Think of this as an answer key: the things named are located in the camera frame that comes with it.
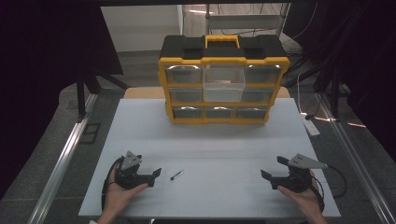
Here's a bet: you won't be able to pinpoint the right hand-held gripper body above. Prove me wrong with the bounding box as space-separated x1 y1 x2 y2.
270 153 329 193

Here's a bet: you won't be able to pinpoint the person's right hand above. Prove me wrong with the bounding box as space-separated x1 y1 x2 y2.
276 179 325 217

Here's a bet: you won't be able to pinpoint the aluminium frame rail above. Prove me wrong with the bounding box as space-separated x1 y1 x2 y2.
316 92 396 224
27 92 99 224

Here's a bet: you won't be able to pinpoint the wooden board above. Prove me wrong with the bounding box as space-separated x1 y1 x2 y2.
123 86 291 100

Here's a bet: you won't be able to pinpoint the small metal bolt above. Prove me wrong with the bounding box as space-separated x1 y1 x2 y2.
169 170 185 182

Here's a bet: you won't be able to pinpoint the left hand-held gripper black cable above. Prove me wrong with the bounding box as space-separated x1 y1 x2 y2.
100 156 125 213

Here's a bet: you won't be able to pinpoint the dark curtain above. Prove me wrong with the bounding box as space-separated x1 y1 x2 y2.
283 0 396 162
0 0 124 200

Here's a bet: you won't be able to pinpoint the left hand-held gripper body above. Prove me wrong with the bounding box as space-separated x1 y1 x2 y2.
114 150 155 190

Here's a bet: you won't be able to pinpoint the right hand-held gripper black cable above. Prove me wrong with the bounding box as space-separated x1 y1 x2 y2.
310 163 348 214

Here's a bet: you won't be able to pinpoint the white power cable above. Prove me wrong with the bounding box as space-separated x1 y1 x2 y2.
296 72 305 115

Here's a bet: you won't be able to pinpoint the white power strip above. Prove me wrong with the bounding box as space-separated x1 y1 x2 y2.
299 112 321 137

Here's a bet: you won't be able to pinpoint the closed clear organizer drawers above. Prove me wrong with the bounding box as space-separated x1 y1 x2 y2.
163 63 284 119

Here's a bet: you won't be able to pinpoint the grey metal rack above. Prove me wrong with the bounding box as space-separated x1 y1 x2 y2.
205 3 292 36

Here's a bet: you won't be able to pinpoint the pulled-out clear plastic drawer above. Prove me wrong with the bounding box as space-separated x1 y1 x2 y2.
203 64 247 104

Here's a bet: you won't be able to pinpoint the black metal stand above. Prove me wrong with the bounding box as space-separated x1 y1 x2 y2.
281 63 345 119
75 66 131 123

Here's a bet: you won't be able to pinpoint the person's left hand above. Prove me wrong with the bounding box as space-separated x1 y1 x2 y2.
102 165 150 217

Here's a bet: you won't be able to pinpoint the yellow and black organizer cabinet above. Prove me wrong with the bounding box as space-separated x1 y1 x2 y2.
157 34 291 125

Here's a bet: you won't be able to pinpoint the hand-held gripper black cable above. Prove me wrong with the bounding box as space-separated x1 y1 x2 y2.
310 163 348 214
100 156 125 213

